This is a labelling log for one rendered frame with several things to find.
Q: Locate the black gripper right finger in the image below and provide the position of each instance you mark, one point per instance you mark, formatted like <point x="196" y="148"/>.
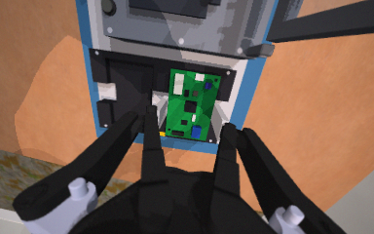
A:
<point x="287" y="209"/>

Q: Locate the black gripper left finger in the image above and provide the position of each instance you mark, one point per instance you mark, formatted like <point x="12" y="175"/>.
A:
<point x="54" y="204"/>

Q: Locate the green circuit board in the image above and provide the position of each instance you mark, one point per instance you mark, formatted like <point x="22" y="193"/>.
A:
<point x="191" y="98"/>

